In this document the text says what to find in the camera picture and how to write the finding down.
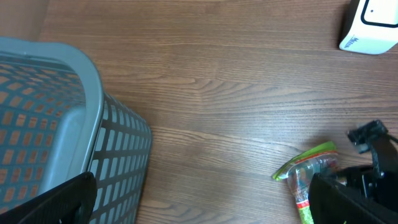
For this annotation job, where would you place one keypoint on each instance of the grey plastic lattice basket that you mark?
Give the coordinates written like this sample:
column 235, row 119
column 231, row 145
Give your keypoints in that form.
column 57, row 122

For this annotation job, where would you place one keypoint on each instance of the green Haribo gummy bag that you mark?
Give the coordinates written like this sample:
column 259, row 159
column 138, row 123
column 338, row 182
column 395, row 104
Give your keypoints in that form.
column 299, row 171

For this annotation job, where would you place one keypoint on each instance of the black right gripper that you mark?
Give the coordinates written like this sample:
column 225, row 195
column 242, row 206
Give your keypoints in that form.
column 380, row 187

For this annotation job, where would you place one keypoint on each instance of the white barcode scanner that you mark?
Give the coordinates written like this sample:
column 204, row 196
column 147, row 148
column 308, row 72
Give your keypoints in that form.
column 369, row 27

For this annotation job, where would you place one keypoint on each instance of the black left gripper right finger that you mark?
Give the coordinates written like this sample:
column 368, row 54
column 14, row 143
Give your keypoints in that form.
column 334, row 203

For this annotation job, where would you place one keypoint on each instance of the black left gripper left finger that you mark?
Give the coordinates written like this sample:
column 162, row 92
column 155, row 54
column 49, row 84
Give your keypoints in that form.
column 70, row 202

